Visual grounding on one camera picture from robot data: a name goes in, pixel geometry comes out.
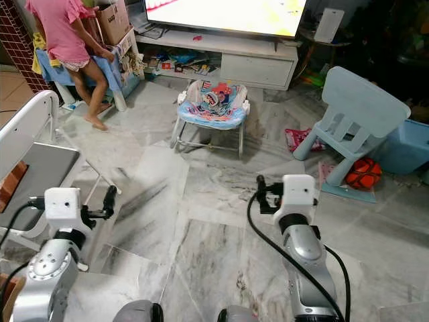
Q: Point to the small blue table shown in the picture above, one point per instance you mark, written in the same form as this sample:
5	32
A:
57	74

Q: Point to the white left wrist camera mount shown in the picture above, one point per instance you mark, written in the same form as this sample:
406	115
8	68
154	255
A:
64	203

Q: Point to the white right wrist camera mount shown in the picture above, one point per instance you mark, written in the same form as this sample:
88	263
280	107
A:
298	193

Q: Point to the flat screen television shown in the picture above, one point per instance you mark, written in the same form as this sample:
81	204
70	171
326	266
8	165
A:
228	13

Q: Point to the brown cardboard box with print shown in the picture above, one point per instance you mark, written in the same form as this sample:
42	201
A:
114	23

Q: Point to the brown wooden block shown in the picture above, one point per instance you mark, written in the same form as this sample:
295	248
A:
10	188

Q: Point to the grey left robot leg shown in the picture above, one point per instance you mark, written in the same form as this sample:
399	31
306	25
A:
137	313

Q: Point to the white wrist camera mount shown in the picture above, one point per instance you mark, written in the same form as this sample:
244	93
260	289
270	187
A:
298	193
64	203

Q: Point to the white upright device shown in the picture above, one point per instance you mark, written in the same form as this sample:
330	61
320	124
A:
328	25

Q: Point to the grey robot leg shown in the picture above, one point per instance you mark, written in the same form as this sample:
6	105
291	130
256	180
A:
238	315
137	313

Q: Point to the yellow cloth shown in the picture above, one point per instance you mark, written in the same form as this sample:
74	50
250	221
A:
36	60

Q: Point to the blue baby bouncer seat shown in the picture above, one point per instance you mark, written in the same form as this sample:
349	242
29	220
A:
211	107

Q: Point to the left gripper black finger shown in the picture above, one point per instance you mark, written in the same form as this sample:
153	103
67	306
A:
109	198

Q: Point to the white and grey chair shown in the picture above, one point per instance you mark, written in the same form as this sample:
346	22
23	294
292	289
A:
40	174

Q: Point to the grey right robot leg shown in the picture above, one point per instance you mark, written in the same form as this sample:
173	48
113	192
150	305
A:
238	315

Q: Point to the white television cabinet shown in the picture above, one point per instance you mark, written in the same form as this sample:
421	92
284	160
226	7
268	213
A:
248	67

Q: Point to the light blue plastic child chair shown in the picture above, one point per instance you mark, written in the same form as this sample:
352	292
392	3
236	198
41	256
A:
362	100

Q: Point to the child in pink dress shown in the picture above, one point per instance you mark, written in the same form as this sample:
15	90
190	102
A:
60	30

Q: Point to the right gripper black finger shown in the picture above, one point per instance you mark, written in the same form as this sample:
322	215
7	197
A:
260	184

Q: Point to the orange basketball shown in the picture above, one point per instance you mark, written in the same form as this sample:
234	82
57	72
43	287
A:
363	174

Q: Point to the blue plastic bin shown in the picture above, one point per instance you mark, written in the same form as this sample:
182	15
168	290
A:
405	147

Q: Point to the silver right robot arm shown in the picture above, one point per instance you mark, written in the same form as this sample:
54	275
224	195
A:
301	248

